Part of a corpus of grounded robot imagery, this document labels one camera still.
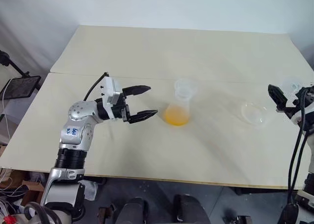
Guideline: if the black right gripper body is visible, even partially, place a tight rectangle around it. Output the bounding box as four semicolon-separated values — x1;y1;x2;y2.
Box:
276;86;314;119

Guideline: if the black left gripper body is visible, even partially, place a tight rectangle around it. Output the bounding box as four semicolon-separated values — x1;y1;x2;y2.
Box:
112;92;132;123

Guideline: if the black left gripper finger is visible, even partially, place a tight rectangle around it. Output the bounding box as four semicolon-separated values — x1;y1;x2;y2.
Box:
122;85;152;98
127;109;158;125

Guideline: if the clear large conical flask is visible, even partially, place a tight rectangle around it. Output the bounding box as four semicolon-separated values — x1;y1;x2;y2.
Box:
241;74;303;127

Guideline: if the frosted plastic conical flask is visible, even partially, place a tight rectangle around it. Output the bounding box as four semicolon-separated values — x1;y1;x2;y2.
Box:
163;78;198;127

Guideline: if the white plastic bag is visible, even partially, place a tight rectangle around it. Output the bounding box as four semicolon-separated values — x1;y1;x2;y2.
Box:
79;179;99;201

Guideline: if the dark rounded shape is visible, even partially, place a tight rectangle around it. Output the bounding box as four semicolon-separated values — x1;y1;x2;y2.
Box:
114;196;151;224
172;194;212;224

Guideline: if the black tablet on stand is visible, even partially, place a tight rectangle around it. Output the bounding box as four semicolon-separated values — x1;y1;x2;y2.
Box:
3;75;41;100

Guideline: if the brown cardboard box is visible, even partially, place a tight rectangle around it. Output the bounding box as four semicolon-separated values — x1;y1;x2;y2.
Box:
20;180;45;206

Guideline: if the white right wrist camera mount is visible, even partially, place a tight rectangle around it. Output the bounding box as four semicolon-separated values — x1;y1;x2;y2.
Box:
292;91;311;124

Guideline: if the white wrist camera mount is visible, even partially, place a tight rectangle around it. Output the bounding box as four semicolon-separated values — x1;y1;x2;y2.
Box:
292;91;311;124
100;76;123;121

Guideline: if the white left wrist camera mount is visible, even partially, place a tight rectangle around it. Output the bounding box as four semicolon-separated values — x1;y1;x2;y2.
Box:
100;76;123;121

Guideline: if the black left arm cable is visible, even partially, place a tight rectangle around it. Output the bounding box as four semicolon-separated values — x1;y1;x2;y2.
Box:
84;71;110;102

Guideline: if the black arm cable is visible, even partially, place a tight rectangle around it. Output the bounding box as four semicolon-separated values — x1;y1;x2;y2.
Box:
277;88;311;224
84;71;110;102

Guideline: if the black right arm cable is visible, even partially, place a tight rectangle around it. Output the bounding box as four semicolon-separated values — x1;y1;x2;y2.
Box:
277;88;311;224

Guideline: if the thick black hose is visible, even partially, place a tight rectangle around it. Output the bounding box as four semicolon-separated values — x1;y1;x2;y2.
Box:
24;201;63;224

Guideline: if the tangled white wire bundle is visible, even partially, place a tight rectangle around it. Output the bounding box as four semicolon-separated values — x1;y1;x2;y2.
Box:
0;168;26;224

